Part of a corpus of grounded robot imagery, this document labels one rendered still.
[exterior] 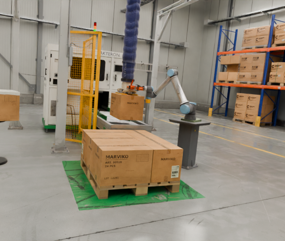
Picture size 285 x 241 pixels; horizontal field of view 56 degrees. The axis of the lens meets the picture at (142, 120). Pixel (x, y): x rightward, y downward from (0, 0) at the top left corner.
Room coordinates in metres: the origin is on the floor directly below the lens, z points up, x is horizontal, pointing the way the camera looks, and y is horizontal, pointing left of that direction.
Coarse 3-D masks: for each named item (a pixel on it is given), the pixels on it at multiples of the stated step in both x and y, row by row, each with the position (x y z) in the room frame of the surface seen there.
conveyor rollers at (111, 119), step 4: (104, 112) 6.12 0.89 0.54; (108, 112) 6.16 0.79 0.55; (108, 116) 5.51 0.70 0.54; (112, 116) 5.55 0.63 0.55; (108, 120) 4.88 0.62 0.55; (112, 120) 4.98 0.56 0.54; (116, 120) 5.02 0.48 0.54; (120, 120) 5.05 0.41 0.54; (124, 120) 5.08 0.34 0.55; (124, 124) 4.61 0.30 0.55; (128, 124) 4.64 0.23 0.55; (132, 124) 4.67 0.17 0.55; (136, 124) 4.70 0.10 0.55
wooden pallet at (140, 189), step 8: (88, 168) 3.32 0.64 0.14; (88, 176) 3.29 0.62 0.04; (96, 184) 2.88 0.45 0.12; (136, 184) 2.93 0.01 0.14; (144, 184) 2.96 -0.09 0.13; (152, 184) 3.00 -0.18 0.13; (160, 184) 3.04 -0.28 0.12; (168, 184) 3.08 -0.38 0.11; (176, 184) 3.12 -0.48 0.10; (96, 192) 2.86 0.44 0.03; (104, 192) 2.77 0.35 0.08; (136, 192) 2.92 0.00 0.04; (144, 192) 2.96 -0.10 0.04
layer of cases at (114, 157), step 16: (96, 144) 3.00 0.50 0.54; (112, 144) 3.06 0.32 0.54; (128, 144) 3.13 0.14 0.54; (144, 144) 3.20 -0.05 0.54; (160, 144) 3.28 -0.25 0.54; (96, 160) 2.95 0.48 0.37; (112, 160) 2.80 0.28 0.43; (128, 160) 2.87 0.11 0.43; (144, 160) 2.95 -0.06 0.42; (160, 160) 3.03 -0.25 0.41; (176, 160) 3.11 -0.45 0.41; (96, 176) 2.91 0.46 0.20; (112, 176) 2.81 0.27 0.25; (128, 176) 2.88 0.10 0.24; (144, 176) 2.96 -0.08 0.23; (160, 176) 3.04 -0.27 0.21; (176, 176) 3.12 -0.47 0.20
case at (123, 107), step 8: (112, 96) 4.70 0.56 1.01; (120, 96) 4.26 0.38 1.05; (128, 96) 4.28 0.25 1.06; (136, 96) 4.33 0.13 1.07; (112, 104) 4.66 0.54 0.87; (120, 104) 4.23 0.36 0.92; (128, 104) 4.28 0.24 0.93; (136, 104) 4.33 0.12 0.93; (112, 112) 4.63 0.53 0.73; (120, 112) 4.23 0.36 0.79; (128, 112) 4.29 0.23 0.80; (136, 112) 4.34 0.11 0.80
